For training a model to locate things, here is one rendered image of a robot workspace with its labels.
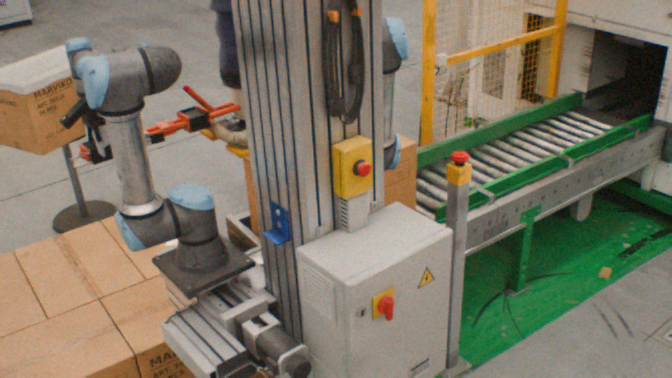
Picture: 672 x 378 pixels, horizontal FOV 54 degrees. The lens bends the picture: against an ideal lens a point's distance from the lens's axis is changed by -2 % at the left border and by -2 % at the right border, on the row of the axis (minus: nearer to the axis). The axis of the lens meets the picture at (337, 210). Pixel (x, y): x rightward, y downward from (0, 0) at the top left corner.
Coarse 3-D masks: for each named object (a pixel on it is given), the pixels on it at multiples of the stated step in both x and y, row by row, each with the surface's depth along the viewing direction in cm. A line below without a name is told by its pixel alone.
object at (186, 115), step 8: (184, 112) 232; (192, 112) 231; (200, 112) 231; (208, 112) 229; (184, 120) 227; (192, 120) 225; (200, 120) 228; (208, 120) 230; (184, 128) 230; (192, 128) 227; (200, 128) 228
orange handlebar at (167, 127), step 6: (216, 108) 236; (228, 108) 235; (234, 108) 236; (240, 108) 238; (210, 114) 231; (216, 114) 233; (222, 114) 234; (174, 120) 228; (180, 120) 229; (156, 126) 225; (162, 126) 223; (168, 126) 223; (174, 126) 224; (180, 126) 225; (186, 126) 227; (150, 132) 221; (156, 132) 221; (168, 132) 223; (174, 132) 225; (84, 156) 209; (90, 156) 209
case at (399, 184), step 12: (408, 144) 276; (408, 156) 277; (396, 168) 275; (408, 168) 280; (384, 180) 273; (396, 180) 278; (408, 180) 283; (252, 192) 277; (384, 192) 276; (396, 192) 281; (408, 192) 286; (252, 204) 281; (384, 204) 279; (408, 204) 289; (252, 216) 286; (252, 228) 290
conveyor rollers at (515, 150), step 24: (552, 120) 388; (576, 120) 388; (480, 144) 366; (504, 144) 364; (528, 144) 362; (552, 144) 369; (432, 168) 347; (480, 168) 344; (504, 168) 342; (432, 192) 324; (432, 216) 303
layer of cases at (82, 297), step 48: (48, 240) 301; (96, 240) 299; (0, 288) 270; (48, 288) 269; (96, 288) 268; (144, 288) 266; (0, 336) 244; (48, 336) 243; (96, 336) 242; (144, 336) 241
